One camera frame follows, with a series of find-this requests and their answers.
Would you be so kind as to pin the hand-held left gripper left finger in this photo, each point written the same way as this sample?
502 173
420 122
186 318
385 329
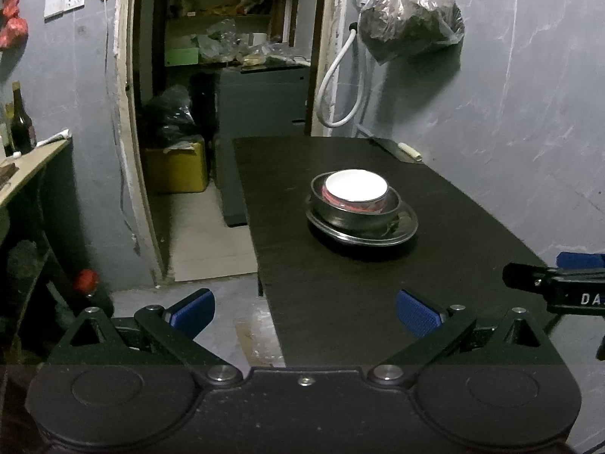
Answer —
194 312

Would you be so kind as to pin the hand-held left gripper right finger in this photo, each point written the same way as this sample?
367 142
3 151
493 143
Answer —
418 314

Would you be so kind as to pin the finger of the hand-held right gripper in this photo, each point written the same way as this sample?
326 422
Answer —
524 276
581 261

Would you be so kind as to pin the stainless steel plate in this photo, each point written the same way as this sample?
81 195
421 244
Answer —
401 229

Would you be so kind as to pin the stainless steel bowl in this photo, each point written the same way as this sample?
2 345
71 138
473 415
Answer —
340 220

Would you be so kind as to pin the white bowl with red rim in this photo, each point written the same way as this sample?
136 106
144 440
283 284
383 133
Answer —
354 187

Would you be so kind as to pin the red-capped bottle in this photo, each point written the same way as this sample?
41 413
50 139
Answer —
90 288

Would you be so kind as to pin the yellow box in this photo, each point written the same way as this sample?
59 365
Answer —
177 165

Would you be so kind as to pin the black plastic bag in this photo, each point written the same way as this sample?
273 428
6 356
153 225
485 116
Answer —
168 113

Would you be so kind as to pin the wooden counter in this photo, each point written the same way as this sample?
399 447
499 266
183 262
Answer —
28 170

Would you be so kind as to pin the grey cabinet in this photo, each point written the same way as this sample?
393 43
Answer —
262 104

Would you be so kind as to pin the dark glass bottle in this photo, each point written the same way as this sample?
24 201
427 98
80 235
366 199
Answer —
22 127

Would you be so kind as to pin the green box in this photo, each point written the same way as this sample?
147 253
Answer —
182 56

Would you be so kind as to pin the hanging clear plastic bag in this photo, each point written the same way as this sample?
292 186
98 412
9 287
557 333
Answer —
411 14

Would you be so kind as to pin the red plastic bag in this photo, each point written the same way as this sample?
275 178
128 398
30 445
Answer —
13 30
8 2

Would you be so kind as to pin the wall switch plate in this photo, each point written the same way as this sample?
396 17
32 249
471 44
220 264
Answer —
65 1

